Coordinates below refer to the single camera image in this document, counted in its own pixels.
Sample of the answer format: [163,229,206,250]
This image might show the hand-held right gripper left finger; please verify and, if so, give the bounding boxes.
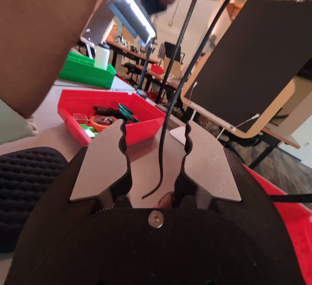
[69,119,133,209]

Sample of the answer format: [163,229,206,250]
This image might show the black quilted pad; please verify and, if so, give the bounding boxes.
[0,147,69,254]

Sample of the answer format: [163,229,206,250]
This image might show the person's right hand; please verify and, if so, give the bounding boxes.
[157,191,174,209]

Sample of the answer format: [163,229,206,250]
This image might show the wooden office desk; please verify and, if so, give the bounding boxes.
[106,40,162,71]
[135,64,186,91]

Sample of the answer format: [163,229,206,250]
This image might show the cardboard box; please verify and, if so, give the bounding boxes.
[163,57,182,79]

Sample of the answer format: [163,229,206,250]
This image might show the wooden desk black legs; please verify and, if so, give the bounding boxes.
[249,124,301,169]

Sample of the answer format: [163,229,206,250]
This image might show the black light stand pole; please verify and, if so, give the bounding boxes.
[137,37,156,91]

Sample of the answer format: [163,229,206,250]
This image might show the red parts-filled plastic bin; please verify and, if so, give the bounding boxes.
[58,89,166,147]

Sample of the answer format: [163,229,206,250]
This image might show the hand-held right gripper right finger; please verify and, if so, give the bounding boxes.
[173,120,242,210]

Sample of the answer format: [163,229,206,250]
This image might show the black cable bundle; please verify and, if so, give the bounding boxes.
[94,106,120,118]

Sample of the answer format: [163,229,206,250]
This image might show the wood-rimmed black board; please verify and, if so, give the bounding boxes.
[180,0,312,139]

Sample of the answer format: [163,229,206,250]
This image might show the white bottle black cap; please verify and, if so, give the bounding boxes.
[94,42,110,71]

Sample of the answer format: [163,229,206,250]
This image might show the orange tape roll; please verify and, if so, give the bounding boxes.
[90,115,118,132]

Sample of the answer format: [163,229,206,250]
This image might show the black strap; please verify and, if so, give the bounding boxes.
[269,193,312,203]

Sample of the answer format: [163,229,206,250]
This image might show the green plastic bin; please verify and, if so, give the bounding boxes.
[59,51,117,88]

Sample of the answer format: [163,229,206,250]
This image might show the grey panel on stand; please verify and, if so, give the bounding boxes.
[80,0,115,59]

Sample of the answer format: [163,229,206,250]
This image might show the orange-red container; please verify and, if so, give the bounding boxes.
[244,164,312,285]

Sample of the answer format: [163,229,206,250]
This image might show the LED panel light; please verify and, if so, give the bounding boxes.
[107,0,157,47]

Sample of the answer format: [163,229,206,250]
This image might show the black disc-topped pole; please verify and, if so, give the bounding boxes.
[155,0,208,104]

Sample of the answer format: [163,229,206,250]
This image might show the person's pale sweatshirt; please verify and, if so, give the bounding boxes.
[0,98,39,144]

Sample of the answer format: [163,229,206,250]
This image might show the green wire coil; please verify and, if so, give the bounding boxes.
[118,103,140,123]

